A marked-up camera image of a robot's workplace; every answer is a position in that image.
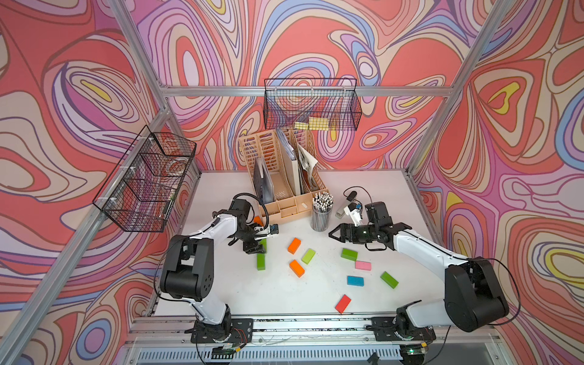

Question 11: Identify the beige plastic file organizer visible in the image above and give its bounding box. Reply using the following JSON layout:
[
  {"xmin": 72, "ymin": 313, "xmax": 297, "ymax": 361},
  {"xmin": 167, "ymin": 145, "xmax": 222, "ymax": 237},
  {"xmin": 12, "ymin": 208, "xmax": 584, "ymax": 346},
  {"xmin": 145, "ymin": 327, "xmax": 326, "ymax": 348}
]
[{"xmin": 238, "ymin": 130, "xmax": 328, "ymax": 224}]

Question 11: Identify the black wire basket back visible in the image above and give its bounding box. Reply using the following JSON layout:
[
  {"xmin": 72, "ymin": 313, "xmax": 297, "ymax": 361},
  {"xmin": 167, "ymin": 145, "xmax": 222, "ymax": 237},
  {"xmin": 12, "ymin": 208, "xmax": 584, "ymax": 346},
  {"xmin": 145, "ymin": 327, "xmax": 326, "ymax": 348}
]
[{"xmin": 263, "ymin": 76, "xmax": 362, "ymax": 132}]

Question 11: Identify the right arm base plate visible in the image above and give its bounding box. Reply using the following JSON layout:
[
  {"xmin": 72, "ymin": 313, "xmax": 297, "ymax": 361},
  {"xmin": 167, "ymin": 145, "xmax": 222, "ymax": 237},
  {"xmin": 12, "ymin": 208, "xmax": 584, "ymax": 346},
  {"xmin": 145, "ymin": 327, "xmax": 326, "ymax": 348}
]
[{"xmin": 365, "ymin": 317, "xmax": 436, "ymax": 343}]

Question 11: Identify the grey stapler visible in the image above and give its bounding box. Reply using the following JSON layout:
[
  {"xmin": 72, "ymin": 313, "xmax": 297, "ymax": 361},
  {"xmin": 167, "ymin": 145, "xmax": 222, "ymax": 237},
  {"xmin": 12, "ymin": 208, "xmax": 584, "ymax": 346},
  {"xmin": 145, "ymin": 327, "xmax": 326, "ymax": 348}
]
[{"xmin": 335, "ymin": 190, "xmax": 357, "ymax": 219}]

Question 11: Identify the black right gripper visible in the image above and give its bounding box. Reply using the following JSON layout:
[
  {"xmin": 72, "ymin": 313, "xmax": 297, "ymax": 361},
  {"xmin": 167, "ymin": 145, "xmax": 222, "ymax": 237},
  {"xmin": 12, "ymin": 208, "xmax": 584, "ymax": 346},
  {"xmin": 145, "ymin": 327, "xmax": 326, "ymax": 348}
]
[{"xmin": 328, "ymin": 224, "xmax": 378, "ymax": 243}]

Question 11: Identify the yellow sticky notes pad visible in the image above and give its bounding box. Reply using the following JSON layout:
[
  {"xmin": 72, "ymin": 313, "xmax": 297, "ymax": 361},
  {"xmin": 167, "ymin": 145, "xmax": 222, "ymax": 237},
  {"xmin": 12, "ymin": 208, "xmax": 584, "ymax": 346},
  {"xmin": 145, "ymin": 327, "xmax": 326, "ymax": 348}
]
[{"xmin": 294, "ymin": 117, "xmax": 330, "ymax": 131}]

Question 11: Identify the orange block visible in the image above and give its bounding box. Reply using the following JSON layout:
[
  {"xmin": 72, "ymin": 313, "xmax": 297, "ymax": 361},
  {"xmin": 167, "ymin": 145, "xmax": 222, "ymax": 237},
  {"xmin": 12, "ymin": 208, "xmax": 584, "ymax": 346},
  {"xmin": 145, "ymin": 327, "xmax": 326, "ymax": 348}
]
[
  {"xmin": 289, "ymin": 260, "xmax": 306, "ymax": 278},
  {"xmin": 287, "ymin": 238, "xmax": 301, "ymax": 255},
  {"xmin": 253, "ymin": 216, "xmax": 264, "ymax": 227}
]

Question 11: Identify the pink block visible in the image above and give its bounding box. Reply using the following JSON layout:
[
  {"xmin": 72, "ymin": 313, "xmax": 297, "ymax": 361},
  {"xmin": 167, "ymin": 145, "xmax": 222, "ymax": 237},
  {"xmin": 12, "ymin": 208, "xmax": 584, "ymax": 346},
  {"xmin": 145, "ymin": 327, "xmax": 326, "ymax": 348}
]
[{"xmin": 354, "ymin": 261, "xmax": 372, "ymax": 272}]

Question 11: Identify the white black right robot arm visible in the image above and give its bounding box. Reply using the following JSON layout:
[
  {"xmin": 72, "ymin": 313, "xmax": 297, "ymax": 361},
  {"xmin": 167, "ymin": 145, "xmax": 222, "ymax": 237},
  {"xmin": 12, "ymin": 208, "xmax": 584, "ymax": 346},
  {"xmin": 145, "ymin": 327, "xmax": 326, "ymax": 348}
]
[{"xmin": 328, "ymin": 202, "xmax": 509, "ymax": 339}]

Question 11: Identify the teal block lower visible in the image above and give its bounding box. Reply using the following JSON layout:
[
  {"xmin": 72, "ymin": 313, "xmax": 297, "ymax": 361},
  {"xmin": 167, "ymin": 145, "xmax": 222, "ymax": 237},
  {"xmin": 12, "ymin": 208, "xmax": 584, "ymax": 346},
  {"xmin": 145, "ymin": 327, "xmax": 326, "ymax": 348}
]
[{"xmin": 347, "ymin": 275, "xmax": 364, "ymax": 287}]

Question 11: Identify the light green block centre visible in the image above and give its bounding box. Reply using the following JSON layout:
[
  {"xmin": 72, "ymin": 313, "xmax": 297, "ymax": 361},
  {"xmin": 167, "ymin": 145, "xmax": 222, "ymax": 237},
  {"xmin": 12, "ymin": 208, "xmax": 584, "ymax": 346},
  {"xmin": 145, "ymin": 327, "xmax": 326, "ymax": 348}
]
[{"xmin": 301, "ymin": 249, "xmax": 316, "ymax": 265}]

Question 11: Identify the black wire basket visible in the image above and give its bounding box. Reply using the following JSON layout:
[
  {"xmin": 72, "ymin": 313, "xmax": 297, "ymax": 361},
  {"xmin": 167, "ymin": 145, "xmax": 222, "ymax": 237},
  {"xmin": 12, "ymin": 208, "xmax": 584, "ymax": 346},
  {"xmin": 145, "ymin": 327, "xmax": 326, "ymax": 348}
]
[
  {"xmin": 263, "ymin": 76, "xmax": 362, "ymax": 132},
  {"xmin": 93, "ymin": 126, "xmax": 197, "ymax": 233}
]

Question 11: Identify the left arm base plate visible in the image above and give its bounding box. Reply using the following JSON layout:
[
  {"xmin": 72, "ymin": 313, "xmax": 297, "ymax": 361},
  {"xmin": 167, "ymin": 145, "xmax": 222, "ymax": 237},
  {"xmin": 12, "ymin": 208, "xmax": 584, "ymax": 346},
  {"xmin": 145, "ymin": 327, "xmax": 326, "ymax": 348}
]
[{"xmin": 185, "ymin": 318, "xmax": 254, "ymax": 345}]

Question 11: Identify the red block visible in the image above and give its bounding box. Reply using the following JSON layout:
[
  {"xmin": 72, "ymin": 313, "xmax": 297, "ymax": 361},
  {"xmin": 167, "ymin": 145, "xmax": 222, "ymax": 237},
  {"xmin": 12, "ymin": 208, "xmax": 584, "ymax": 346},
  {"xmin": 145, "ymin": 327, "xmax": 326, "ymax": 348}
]
[{"xmin": 335, "ymin": 294, "xmax": 351, "ymax": 314}]

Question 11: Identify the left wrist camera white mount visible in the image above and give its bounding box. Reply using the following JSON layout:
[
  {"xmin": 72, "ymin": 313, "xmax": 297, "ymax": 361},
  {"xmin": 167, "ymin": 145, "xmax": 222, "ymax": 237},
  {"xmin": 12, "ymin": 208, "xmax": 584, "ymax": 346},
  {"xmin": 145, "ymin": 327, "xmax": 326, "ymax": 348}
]
[{"xmin": 262, "ymin": 224, "xmax": 279, "ymax": 237}]

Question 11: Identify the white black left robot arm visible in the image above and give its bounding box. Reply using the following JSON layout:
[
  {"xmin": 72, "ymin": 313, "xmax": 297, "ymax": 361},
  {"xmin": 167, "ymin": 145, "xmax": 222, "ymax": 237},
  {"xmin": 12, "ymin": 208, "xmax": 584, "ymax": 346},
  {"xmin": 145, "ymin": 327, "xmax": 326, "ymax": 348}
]
[{"xmin": 158, "ymin": 193, "xmax": 271, "ymax": 325}]

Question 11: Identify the black wire basket left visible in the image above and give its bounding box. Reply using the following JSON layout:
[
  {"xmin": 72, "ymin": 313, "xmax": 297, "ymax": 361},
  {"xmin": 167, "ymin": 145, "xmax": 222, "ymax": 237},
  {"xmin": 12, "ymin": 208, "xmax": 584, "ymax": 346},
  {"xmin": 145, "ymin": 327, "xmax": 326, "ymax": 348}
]
[{"xmin": 93, "ymin": 126, "xmax": 197, "ymax": 233}]

